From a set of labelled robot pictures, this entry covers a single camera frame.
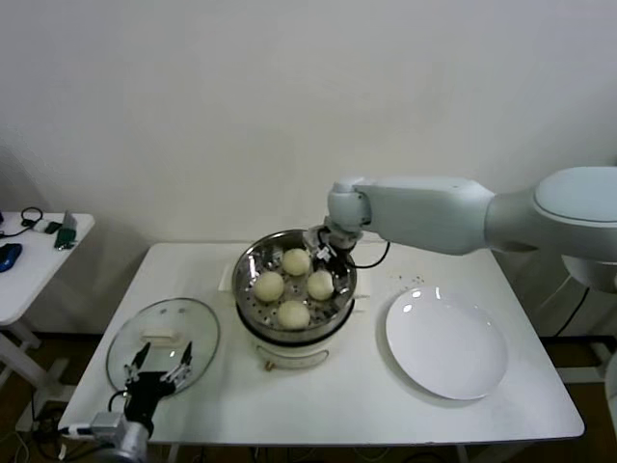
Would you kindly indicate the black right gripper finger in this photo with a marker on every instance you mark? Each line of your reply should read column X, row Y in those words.
column 342, row 284
column 316, row 266

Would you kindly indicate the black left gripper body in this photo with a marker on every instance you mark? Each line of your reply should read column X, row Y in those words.
column 147, row 390

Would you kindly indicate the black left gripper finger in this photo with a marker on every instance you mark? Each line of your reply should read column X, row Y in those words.
column 132, row 370
column 185, row 369

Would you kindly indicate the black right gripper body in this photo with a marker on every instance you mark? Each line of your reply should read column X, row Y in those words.
column 335, row 263

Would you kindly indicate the white steamed baozi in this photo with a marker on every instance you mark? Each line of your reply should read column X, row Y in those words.
column 296, row 263
column 268, row 288
column 319, row 285
column 292, row 314

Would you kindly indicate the round glass pot lid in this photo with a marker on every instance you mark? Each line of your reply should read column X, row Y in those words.
column 193, row 333

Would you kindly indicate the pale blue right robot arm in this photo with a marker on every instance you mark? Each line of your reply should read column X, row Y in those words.
column 434, row 212

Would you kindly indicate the perforated stainless steamer basket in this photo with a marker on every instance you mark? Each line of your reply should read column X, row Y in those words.
column 250, row 270

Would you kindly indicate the white table leg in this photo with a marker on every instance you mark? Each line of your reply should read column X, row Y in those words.
column 172, row 454
column 460, row 454

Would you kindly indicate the scattered dark crumbs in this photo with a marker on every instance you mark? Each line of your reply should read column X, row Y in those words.
column 415, row 278

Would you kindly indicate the white electric cooker pot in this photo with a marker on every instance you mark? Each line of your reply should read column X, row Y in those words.
column 289, row 354

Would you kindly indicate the large white plate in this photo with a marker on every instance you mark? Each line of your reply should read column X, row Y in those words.
column 448, row 342

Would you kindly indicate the white side table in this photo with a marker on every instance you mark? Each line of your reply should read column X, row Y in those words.
column 29, row 289

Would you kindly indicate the small black device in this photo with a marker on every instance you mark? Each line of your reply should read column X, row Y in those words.
column 53, row 229

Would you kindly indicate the blue computer mouse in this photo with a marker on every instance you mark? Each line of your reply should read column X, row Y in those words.
column 10, row 258

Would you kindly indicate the small white device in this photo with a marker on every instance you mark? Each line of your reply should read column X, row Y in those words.
column 41, row 226

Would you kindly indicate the white table base frame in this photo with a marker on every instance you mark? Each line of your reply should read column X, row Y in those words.
column 585, row 374

